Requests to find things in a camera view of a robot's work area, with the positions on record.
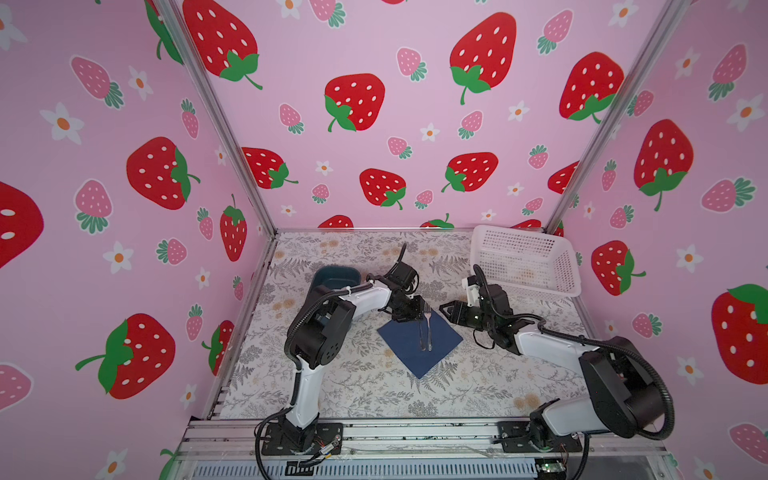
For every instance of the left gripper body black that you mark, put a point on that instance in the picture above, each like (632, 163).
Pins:
(408, 308)

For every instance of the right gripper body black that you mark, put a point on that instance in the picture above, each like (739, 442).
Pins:
(473, 317)

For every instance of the silver fork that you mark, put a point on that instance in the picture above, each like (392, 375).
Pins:
(427, 313)

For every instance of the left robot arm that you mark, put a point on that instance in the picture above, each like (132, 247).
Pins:
(316, 337)

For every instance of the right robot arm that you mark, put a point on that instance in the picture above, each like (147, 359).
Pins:
(625, 395)

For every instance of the blue paper napkin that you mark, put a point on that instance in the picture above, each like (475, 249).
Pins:
(402, 339)

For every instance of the dark teal plastic bin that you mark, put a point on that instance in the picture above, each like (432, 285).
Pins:
(336, 277)

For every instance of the white plastic basket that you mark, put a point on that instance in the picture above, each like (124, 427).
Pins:
(526, 263)

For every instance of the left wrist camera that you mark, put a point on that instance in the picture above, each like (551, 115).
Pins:
(404, 277)

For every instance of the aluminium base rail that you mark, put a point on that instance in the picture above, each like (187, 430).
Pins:
(434, 448)

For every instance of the aluminium corner post right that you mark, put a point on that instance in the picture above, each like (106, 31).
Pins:
(659, 35)

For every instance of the aluminium corner post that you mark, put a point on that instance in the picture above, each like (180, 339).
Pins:
(659, 35)
(215, 44)

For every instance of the aluminium corner post left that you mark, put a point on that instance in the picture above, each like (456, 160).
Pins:
(215, 44)

